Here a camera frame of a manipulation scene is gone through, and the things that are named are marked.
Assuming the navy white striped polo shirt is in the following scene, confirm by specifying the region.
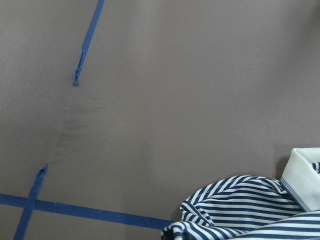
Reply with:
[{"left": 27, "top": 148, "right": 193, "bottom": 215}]
[{"left": 161, "top": 147, "right": 320, "bottom": 240}]

